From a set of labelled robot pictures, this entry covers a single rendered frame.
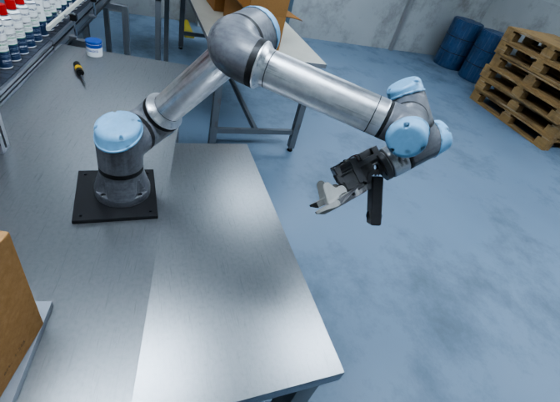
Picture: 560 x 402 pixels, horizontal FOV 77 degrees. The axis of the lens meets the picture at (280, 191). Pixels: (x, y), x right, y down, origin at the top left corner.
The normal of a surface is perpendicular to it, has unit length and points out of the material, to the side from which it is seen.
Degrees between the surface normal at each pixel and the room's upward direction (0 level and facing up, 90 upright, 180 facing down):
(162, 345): 0
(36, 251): 0
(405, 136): 90
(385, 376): 0
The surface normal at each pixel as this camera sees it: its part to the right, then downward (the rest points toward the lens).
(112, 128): 0.18, -0.68
